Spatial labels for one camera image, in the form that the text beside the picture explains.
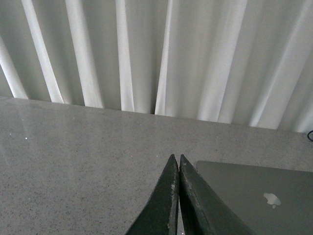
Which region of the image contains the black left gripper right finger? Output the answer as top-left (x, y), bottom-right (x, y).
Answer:
top-left (179, 155), bottom-right (254, 235)

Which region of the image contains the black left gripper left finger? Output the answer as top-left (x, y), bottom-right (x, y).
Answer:
top-left (126, 154), bottom-right (179, 235)

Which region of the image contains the silver laptop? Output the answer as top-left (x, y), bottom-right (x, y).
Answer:
top-left (197, 161), bottom-right (313, 235)

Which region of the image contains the white curtain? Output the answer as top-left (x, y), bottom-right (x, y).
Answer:
top-left (0, 0), bottom-right (313, 132)

